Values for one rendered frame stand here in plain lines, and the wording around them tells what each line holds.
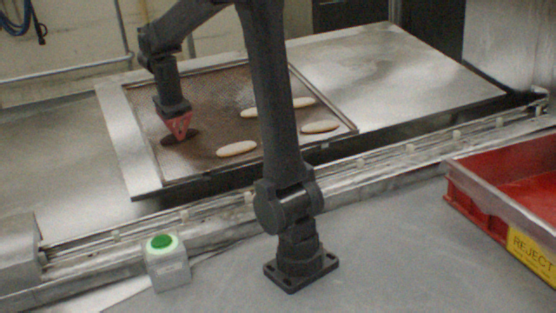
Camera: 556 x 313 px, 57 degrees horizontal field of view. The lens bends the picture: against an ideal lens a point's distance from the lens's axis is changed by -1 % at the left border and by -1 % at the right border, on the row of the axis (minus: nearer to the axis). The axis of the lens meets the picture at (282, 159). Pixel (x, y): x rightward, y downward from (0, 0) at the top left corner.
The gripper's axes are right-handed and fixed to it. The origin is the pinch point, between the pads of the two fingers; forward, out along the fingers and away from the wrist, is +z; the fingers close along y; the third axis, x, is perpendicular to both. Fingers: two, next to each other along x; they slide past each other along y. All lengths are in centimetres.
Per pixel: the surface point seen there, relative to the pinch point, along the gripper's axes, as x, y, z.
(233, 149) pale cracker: -8.6, -13.1, 1.1
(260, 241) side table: -0.8, -38.7, 7.1
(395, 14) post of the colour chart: -110, 43, 3
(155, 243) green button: 18.9, -37.6, -1.9
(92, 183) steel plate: 21.5, 9.7, 11.5
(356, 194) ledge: -24.5, -39.6, 5.3
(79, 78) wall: -25, 334, 110
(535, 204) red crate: -52, -64, 5
